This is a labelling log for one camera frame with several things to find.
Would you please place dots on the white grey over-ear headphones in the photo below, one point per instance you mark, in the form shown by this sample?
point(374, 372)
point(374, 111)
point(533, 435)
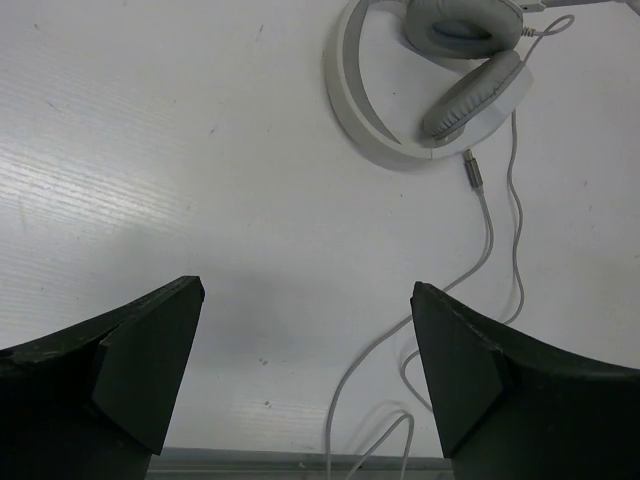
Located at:
point(415, 81)

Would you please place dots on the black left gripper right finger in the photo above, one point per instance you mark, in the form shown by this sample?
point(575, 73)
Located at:
point(509, 406)

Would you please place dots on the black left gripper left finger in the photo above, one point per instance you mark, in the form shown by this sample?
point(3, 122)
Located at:
point(95, 400)

